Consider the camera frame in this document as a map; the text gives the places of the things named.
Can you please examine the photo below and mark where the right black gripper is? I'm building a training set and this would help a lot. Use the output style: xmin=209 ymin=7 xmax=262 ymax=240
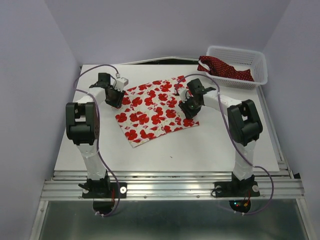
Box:
xmin=179 ymin=95 xmax=202 ymax=119

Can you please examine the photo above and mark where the white red poppy skirt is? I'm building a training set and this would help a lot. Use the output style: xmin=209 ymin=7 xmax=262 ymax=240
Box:
xmin=115 ymin=75 xmax=200 ymax=148

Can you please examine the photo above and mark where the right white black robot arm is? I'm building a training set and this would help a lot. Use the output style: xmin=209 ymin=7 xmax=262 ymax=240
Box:
xmin=174 ymin=78 xmax=263 ymax=198

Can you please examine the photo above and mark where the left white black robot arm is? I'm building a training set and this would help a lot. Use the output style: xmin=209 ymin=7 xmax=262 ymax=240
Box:
xmin=65 ymin=72 xmax=129 ymax=199

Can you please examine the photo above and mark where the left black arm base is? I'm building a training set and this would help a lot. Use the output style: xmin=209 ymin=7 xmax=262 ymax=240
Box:
xmin=78 ymin=178 xmax=127 ymax=217

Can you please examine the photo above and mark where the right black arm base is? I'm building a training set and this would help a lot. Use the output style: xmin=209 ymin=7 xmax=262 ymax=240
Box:
xmin=210 ymin=181 xmax=261 ymax=214

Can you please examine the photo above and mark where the white table board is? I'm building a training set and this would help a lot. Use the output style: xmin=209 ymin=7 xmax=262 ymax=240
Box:
xmin=53 ymin=58 xmax=281 ymax=173

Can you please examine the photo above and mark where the dark red dotted skirt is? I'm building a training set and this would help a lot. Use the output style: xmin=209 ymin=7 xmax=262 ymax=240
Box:
xmin=197 ymin=55 xmax=254 ymax=82

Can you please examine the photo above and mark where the white plastic basket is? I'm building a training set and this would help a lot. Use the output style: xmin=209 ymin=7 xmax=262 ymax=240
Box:
xmin=206 ymin=45 xmax=268 ymax=90

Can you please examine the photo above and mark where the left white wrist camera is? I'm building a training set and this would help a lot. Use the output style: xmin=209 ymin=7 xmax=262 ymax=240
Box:
xmin=113 ymin=77 xmax=129 ymax=92

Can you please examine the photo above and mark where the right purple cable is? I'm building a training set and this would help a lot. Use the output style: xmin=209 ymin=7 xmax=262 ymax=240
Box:
xmin=174 ymin=73 xmax=276 ymax=217

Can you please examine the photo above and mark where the purple cable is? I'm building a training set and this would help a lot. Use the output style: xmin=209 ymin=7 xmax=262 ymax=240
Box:
xmin=73 ymin=64 xmax=122 ymax=218
xmin=174 ymin=73 xmax=276 ymax=217

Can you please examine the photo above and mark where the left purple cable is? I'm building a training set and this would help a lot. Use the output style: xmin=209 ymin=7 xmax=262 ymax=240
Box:
xmin=73 ymin=64 xmax=122 ymax=218

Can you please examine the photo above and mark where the aluminium rail frame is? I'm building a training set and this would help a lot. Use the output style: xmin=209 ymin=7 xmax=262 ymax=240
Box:
xmin=28 ymin=89 xmax=310 ymax=240

